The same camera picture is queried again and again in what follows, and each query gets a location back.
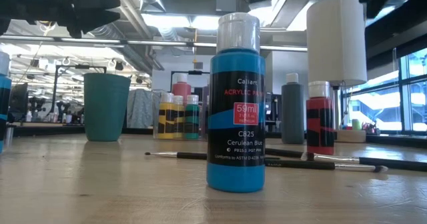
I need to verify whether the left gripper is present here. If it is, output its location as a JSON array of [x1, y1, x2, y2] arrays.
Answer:
[[0, 0, 121, 39]]

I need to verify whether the tall salmon pink paint bottle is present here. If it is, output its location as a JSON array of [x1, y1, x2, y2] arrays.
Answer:
[[171, 72, 193, 99]]

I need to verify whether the small blue paint bottle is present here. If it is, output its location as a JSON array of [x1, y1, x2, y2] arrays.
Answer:
[[0, 52, 13, 155]]

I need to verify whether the small golden yellow paint bottle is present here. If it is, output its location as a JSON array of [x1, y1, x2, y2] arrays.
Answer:
[[157, 92, 175, 141]]

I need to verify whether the small lemon yellow paint bottle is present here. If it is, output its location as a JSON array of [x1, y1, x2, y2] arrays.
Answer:
[[172, 95, 186, 140]]

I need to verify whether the small teal green paint bottle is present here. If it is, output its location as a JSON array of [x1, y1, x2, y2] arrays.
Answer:
[[183, 94, 201, 141]]

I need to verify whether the thin black paint brush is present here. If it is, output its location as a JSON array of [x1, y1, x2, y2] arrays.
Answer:
[[144, 151, 208, 161], [299, 151, 427, 172], [265, 147, 305, 159], [265, 159, 389, 173]]

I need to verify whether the tall grey paint bottle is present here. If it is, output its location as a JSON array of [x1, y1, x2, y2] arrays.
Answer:
[[280, 72, 306, 145]]

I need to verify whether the small dark red paint bottle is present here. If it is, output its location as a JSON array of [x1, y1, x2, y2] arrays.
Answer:
[[305, 81, 336, 157]]

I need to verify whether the cerulean blue C825 paint bottle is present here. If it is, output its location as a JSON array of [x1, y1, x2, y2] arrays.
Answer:
[[206, 12, 267, 193]]

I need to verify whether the long ceiling light bar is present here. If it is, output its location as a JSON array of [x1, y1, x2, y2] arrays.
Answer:
[[0, 35, 218, 48]]

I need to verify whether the teal plastic cup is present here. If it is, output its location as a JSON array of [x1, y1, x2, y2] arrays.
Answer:
[[83, 72, 132, 143]]

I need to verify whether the grey ceiling box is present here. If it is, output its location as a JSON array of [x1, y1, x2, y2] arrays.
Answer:
[[216, 0, 248, 13]]

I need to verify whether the white shade table lamp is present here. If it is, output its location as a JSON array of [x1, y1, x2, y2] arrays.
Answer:
[[306, 0, 368, 144]]

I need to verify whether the black framed window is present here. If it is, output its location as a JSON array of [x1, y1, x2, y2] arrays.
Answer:
[[340, 47, 427, 134]]

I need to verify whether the black background station frame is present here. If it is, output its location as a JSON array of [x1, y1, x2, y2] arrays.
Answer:
[[169, 69, 211, 93]]

